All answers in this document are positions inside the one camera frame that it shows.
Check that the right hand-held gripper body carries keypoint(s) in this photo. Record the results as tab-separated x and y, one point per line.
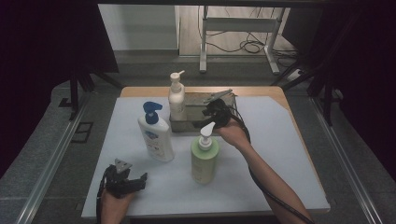
221	113

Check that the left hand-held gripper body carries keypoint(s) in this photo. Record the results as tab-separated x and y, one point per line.
120	182

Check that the metal mesh basket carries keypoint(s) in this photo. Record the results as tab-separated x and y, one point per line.
186	127

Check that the cream pump bottle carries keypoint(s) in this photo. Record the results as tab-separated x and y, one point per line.
176	104

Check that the green bottle with white pump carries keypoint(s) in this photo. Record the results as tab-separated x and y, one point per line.
204	163

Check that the white bottle with blue pump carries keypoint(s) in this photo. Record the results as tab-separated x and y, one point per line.
158	141

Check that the person's left hand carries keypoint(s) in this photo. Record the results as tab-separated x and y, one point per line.
115	205

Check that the person's right hand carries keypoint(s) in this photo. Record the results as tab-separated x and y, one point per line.
233	133

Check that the pale blue table mat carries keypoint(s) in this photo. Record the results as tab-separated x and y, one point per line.
267	140

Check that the wooden table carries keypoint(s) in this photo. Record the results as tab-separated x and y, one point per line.
140	91

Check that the black metal stand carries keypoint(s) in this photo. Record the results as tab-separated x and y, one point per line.
327	99
74	93

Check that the white panel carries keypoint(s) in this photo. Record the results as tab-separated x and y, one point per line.
137	28

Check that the black curtain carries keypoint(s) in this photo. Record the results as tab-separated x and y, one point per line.
361	46
37	46

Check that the aluminium rail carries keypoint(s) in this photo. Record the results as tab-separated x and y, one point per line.
345	168
49	168

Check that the white desk frame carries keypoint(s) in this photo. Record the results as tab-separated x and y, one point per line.
239	24

